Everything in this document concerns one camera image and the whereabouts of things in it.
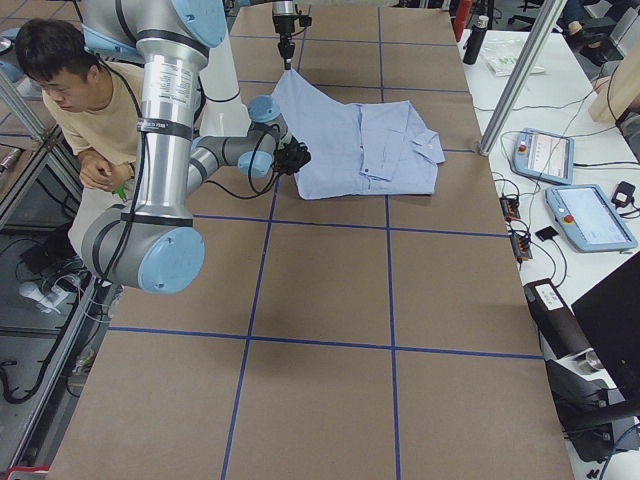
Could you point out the far blue teach pendant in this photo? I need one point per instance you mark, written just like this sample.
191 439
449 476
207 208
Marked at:
544 156

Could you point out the black monitor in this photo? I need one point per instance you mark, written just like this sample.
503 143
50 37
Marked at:
608 315

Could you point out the blue teach pendant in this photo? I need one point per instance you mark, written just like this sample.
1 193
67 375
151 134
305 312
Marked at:
544 156
588 219

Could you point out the near blue teach pendant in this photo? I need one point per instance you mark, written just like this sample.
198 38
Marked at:
588 219

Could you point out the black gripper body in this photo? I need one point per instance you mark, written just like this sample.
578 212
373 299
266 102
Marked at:
291 158
285 46

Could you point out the red cylinder bottle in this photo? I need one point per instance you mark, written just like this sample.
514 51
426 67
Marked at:
461 17

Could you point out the white camera mast post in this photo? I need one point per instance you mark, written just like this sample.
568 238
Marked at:
224 113

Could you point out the light blue striped shirt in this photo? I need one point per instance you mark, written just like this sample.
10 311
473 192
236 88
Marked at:
356 148

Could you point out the white plastic bag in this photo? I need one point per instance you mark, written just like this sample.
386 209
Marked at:
501 56

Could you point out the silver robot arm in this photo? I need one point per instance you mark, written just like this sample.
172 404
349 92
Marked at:
191 122
242 5

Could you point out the black water bottle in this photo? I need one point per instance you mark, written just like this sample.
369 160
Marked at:
475 40

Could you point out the aluminium frame post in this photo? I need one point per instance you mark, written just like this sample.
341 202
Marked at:
541 29

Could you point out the person in beige shirt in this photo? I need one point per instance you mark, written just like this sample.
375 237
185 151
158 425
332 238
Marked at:
95 106

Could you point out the brown paper table cover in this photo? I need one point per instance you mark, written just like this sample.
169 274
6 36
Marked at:
351 338

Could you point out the black box with label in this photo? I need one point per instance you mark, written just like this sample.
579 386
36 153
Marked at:
560 333

